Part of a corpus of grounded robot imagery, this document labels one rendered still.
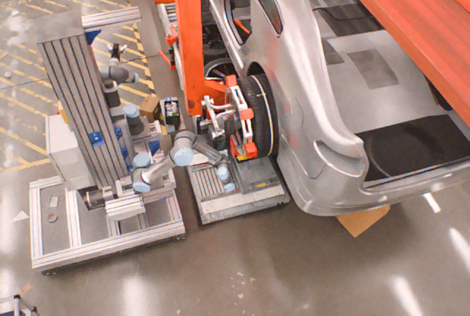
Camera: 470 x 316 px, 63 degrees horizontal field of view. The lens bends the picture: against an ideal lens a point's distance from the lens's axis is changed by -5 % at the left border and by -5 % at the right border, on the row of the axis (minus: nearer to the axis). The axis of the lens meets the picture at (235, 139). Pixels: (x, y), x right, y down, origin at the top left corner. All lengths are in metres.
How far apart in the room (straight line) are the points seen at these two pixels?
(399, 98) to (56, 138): 2.67
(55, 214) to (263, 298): 1.89
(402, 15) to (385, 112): 2.91
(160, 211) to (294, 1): 2.03
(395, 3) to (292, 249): 3.17
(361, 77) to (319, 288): 1.79
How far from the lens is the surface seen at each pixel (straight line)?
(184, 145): 2.49
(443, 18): 0.60
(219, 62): 4.30
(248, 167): 3.72
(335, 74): 3.49
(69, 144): 2.81
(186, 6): 2.99
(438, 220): 4.20
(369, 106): 3.42
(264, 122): 2.98
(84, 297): 3.62
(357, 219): 3.89
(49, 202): 3.86
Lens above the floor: 3.29
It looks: 51 degrees down
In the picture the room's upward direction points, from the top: 2 degrees clockwise
